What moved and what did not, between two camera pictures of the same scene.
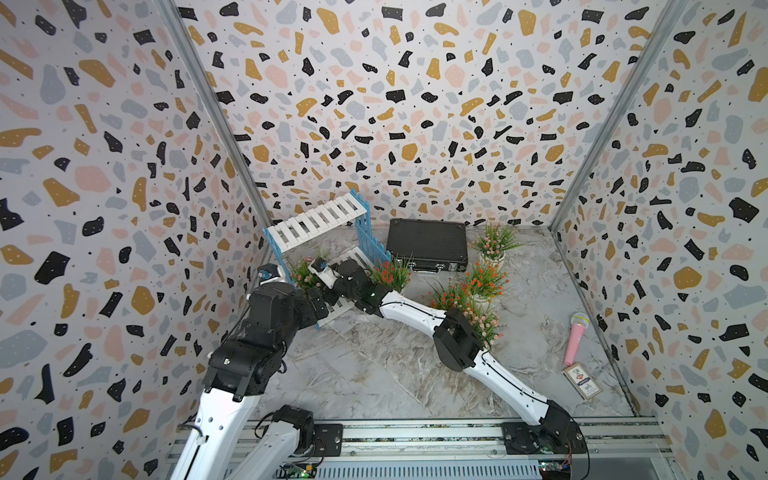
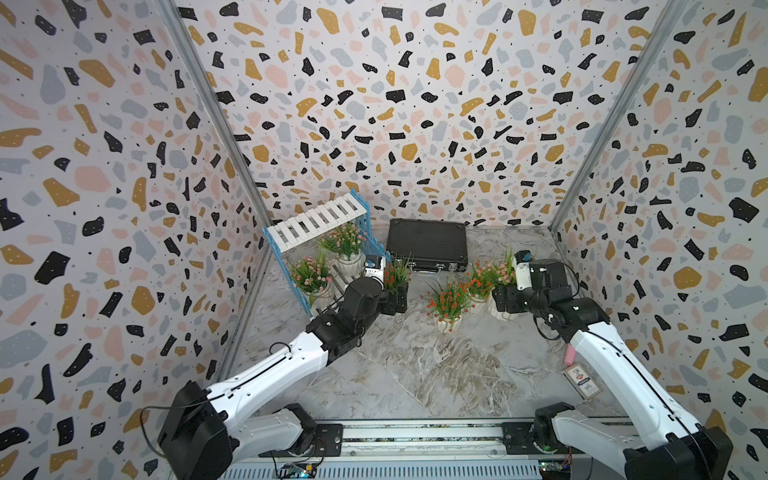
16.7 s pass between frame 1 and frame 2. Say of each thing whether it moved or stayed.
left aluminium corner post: stayed
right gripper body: moved
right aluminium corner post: stayed
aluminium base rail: stayed
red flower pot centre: stayed
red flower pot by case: stayed
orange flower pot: stayed
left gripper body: moved
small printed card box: stayed
